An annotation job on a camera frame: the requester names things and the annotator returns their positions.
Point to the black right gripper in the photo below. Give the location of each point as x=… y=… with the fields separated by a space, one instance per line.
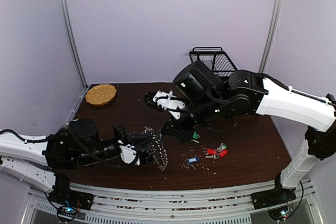
x=177 y=125

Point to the metal disc with key rings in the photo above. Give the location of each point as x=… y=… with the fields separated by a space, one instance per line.
x=154 y=144

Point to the blue key tag lower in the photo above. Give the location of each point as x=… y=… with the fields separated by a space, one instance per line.
x=191 y=161

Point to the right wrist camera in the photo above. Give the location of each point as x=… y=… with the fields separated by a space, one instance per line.
x=163 y=101

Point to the yellow dotted plate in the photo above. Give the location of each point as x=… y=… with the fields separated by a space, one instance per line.
x=101 y=94

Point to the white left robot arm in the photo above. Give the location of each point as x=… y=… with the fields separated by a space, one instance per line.
x=76 y=143

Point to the red key tag bunch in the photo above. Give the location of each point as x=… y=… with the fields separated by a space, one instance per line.
x=216 y=153

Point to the black wire dish rack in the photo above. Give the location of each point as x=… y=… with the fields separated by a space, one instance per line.
x=215 y=58

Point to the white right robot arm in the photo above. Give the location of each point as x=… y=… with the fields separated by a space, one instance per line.
x=207 y=96

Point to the right aluminium frame post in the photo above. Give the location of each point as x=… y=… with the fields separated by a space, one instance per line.
x=271 y=36

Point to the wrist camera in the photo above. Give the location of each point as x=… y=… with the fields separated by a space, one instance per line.
x=163 y=101
x=129 y=155

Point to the aluminium front rail base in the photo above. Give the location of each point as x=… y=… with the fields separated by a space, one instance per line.
x=215 y=205

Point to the mixed colour key tag bunch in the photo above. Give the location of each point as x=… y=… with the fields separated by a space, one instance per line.
x=195 y=137

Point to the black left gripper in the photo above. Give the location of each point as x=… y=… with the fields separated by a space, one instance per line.
x=138 y=140

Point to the aluminium frame post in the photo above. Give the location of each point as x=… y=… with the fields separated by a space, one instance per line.
x=72 y=43
x=271 y=36

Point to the left aluminium frame post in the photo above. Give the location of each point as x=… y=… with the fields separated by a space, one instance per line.
x=72 y=43

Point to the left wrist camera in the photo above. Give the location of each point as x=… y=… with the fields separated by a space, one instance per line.
x=129 y=155

